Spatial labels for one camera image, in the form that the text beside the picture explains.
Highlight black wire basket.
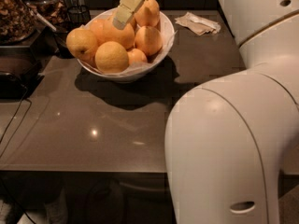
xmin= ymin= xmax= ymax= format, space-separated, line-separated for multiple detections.
xmin=53 ymin=5 xmax=91 ymax=59

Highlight top back orange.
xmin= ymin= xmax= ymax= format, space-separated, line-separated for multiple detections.
xmin=135 ymin=0 xmax=160 ymax=27

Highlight small low orange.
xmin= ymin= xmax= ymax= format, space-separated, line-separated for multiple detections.
xmin=128 ymin=49 xmax=148 ymax=64

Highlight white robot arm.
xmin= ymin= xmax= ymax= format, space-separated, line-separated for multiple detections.
xmin=164 ymin=0 xmax=299 ymax=224

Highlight glass jar of nuts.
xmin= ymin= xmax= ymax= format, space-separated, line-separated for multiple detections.
xmin=0 ymin=0 xmax=36 ymax=45

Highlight folded paper napkins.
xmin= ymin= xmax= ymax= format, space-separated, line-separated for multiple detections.
xmin=175 ymin=12 xmax=221 ymax=35

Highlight right orange in bowl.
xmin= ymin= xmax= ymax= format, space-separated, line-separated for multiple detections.
xmin=135 ymin=26 xmax=163 ymax=56

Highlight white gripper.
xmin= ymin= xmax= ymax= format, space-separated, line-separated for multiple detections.
xmin=113 ymin=0 xmax=144 ymax=30

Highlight orange left behind centre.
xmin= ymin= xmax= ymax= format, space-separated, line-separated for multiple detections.
xmin=89 ymin=19 xmax=105 ymax=45

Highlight black power cable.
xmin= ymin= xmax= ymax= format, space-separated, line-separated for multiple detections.
xmin=0 ymin=77 xmax=34 ymax=159

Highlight white ceramic bowl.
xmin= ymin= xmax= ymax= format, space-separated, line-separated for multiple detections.
xmin=76 ymin=5 xmax=176 ymax=84

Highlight large orange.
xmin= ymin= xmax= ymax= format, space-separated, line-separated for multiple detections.
xmin=103 ymin=17 xmax=135 ymax=49

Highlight white serving spoon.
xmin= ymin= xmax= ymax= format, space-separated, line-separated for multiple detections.
xmin=21 ymin=0 xmax=57 ymax=32

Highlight orange in bowl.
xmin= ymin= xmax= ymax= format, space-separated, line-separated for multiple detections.
xmin=135 ymin=26 xmax=163 ymax=56
xmin=94 ymin=41 xmax=129 ymax=74

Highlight front orange in bowl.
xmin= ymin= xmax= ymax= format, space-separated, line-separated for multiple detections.
xmin=94 ymin=41 xmax=129 ymax=74

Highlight orange at bowl left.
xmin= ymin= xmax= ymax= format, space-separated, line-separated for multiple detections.
xmin=66 ymin=28 xmax=98 ymax=62

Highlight black appliance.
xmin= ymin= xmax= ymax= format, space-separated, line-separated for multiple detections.
xmin=0 ymin=46 xmax=43 ymax=100

